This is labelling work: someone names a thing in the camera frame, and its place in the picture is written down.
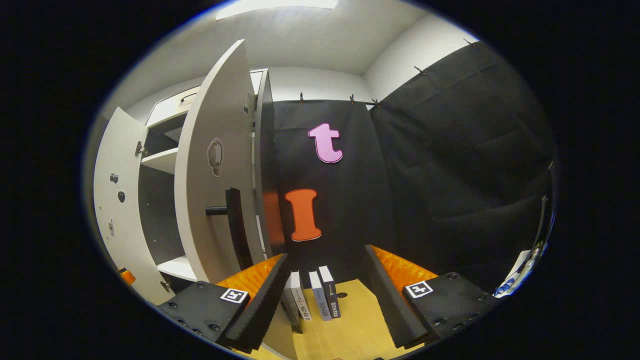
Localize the black book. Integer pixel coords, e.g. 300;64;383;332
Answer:
318;265;342;319

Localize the white and blue object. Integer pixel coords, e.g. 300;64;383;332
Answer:
494;249;538;297

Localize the white cabinet door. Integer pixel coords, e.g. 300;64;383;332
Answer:
174;39;266;283
93;106;176;306

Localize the black door handle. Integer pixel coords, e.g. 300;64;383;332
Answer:
205;187;255;271

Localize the blue grey book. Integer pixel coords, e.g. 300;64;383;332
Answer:
308;270;332;322

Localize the white book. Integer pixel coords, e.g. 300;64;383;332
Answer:
289;271;312;322

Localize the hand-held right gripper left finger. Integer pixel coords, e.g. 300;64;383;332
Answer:
157;252;291;355

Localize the black backdrop cloth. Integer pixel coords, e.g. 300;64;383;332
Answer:
272;40;558;291

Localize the white cabinet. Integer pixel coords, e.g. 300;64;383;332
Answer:
125;69;287;296

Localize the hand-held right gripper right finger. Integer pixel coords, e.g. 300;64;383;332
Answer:
364;244;503;350

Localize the white cabinet shelf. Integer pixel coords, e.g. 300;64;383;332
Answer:
141;147;180;175
157;255;198;282

